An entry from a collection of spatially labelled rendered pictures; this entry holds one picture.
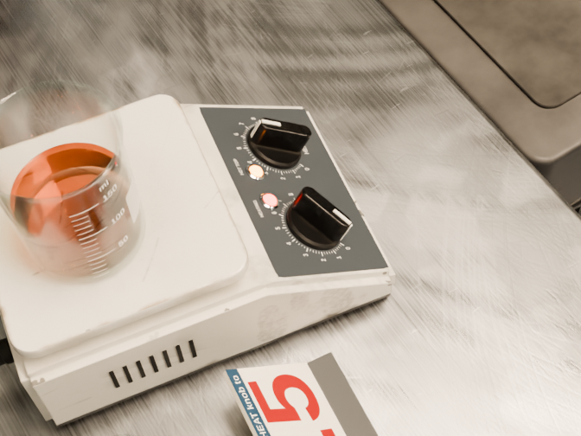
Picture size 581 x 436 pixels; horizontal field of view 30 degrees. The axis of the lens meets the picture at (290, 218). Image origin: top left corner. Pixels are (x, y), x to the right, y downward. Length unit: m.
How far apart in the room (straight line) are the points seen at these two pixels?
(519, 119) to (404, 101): 0.50
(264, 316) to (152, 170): 0.09
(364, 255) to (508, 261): 0.09
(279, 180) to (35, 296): 0.15
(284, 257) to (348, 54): 0.20
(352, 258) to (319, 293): 0.03
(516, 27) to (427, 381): 0.71
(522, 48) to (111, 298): 0.79
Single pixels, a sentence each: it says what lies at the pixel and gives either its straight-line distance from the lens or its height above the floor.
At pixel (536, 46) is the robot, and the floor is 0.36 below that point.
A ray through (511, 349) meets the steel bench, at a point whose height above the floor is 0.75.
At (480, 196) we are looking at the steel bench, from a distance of 0.65.
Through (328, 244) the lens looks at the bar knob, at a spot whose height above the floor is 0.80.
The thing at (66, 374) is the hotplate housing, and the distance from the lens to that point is 0.54.
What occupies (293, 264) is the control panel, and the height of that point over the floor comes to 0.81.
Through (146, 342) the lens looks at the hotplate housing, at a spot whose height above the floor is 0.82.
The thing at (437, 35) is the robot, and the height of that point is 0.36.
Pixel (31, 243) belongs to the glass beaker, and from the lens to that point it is 0.51.
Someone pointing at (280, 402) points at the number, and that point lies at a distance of 0.56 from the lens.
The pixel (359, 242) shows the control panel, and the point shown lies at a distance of 0.59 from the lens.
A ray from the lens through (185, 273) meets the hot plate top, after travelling 0.52.
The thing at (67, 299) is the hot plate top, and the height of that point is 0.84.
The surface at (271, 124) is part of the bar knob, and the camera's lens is 0.59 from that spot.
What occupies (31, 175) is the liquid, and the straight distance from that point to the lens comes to 0.53.
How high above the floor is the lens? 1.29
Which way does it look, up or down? 59 degrees down
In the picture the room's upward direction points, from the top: 4 degrees counter-clockwise
